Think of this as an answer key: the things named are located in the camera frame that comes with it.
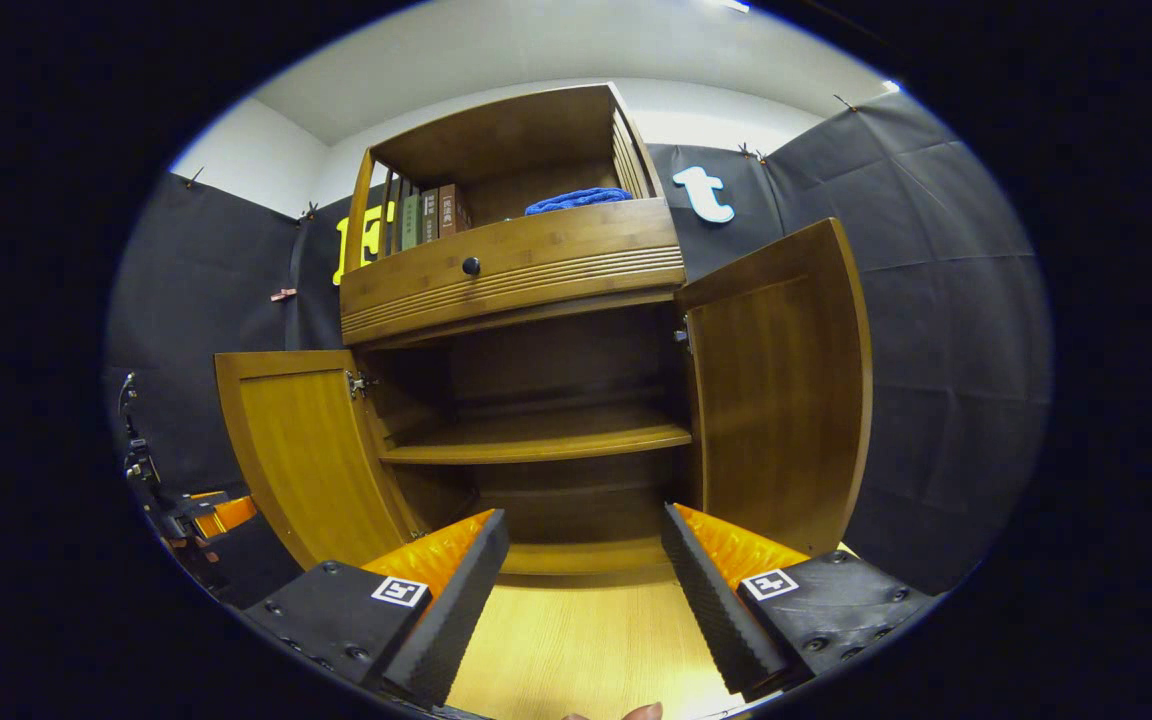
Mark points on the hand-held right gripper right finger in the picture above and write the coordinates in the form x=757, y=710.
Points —
x=711, y=610

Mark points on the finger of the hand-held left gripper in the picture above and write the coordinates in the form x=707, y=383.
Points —
x=206, y=499
x=234, y=515

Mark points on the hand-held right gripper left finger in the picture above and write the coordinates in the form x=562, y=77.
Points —
x=456, y=610

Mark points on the wooden cabinet door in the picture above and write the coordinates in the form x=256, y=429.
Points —
x=776, y=400
x=306, y=450

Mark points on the wooden double-door shoe cabinet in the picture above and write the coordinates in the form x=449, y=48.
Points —
x=516, y=135

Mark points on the metal left door hinge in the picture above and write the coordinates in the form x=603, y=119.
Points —
x=361, y=383

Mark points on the metal door hinge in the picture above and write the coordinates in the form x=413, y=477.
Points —
x=361, y=383
x=682, y=335

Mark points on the wooden inner cabinet shelf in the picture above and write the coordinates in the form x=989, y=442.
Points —
x=536, y=435

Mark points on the metal right door hinge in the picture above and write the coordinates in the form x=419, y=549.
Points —
x=682, y=335

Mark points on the wooden cabinet drawer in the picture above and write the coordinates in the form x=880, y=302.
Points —
x=556, y=260

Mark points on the pink clip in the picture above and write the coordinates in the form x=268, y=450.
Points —
x=283, y=295

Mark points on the green book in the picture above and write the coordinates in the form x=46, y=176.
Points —
x=411, y=222

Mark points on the black round drawer knob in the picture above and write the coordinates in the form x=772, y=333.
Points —
x=471, y=266

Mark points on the black backdrop cloth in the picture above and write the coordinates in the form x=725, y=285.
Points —
x=936, y=350

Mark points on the grey book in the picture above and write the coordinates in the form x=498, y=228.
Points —
x=429, y=215

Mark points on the brown book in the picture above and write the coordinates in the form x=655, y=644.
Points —
x=451, y=210

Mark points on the blue folded towel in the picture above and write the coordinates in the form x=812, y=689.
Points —
x=576, y=200

